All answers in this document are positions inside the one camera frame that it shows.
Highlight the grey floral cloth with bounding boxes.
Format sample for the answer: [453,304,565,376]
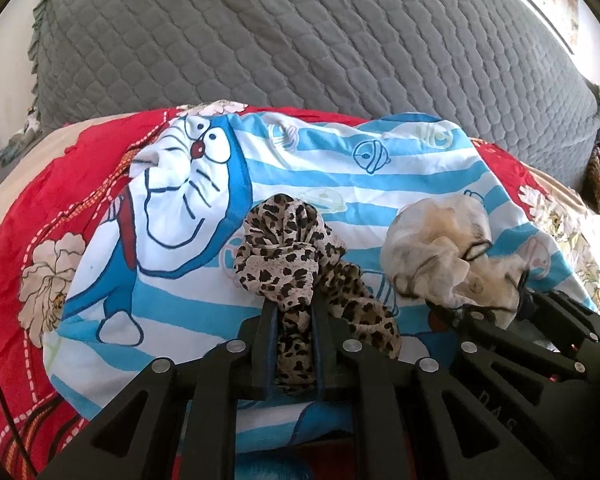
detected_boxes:
[5,107,46,161]

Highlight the cream sheer scrunchie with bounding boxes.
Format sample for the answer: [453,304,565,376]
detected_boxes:
[380,195,531,331]

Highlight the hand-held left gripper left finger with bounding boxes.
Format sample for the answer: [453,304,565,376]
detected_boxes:
[40,305,282,480]

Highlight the black cable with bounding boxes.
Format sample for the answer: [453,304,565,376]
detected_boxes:
[0,372,36,466]

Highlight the grey quilted sofa cover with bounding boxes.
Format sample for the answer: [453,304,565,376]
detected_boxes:
[27,0,600,201]

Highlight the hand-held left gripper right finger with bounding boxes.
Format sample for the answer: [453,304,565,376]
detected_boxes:
[307,296,528,480]

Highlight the blue striped cartoon cloth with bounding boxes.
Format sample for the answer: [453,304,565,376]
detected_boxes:
[45,107,600,461]

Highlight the leopard print scrunchie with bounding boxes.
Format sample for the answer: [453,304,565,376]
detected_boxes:
[234,192,402,397]

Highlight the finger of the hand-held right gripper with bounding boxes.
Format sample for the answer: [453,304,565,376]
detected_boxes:
[526,291,600,349]
[427,302,587,377]

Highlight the blue fuzzy object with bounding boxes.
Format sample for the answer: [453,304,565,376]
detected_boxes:
[237,452,313,480]

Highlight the red floral blanket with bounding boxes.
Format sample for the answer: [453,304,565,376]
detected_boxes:
[0,102,600,480]

